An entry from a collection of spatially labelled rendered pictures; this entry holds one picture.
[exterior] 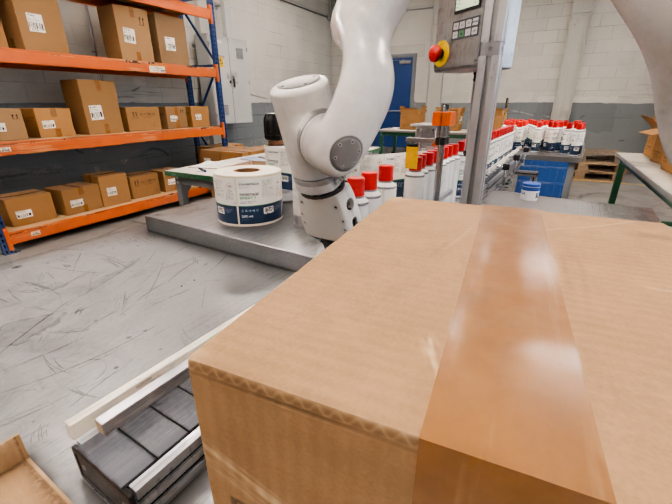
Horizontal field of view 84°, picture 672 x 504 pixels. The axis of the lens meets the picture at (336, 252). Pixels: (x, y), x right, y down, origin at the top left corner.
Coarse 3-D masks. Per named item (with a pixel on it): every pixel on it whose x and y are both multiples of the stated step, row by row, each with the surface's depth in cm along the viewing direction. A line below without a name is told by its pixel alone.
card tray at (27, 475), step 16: (0, 448) 40; (16, 448) 42; (0, 464) 40; (16, 464) 42; (32, 464) 42; (0, 480) 40; (16, 480) 40; (32, 480) 40; (48, 480) 40; (0, 496) 39; (16, 496) 39; (32, 496) 39; (48, 496) 39; (64, 496) 39
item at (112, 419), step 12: (444, 192) 111; (168, 372) 37; (180, 372) 37; (156, 384) 36; (168, 384) 36; (132, 396) 34; (144, 396) 34; (156, 396) 35; (120, 408) 33; (132, 408) 33; (144, 408) 35; (96, 420) 32; (108, 420) 32; (120, 420) 33; (108, 432) 32
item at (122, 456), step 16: (160, 400) 45; (176, 400) 45; (192, 400) 45; (144, 416) 42; (160, 416) 42; (176, 416) 42; (192, 416) 42; (112, 432) 40; (128, 432) 40; (144, 432) 40; (160, 432) 40; (176, 432) 40; (80, 448) 39; (96, 448) 39; (112, 448) 39; (128, 448) 39; (144, 448) 39; (160, 448) 39; (96, 464) 37; (112, 464) 37; (128, 464) 37; (144, 464) 37; (112, 480) 35; (128, 480) 35
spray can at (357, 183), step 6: (348, 180) 68; (354, 180) 67; (360, 180) 68; (354, 186) 68; (360, 186) 68; (354, 192) 68; (360, 192) 68; (360, 198) 69; (366, 198) 70; (360, 204) 68; (366, 204) 69; (360, 210) 69; (366, 210) 70; (366, 216) 70
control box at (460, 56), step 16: (448, 0) 87; (512, 0) 79; (448, 16) 88; (464, 16) 83; (512, 16) 81; (448, 32) 89; (480, 32) 80; (512, 32) 82; (448, 48) 89; (464, 48) 85; (480, 48) 81; (512, 48) 84; (448, 64) 90; (464, 64) 85
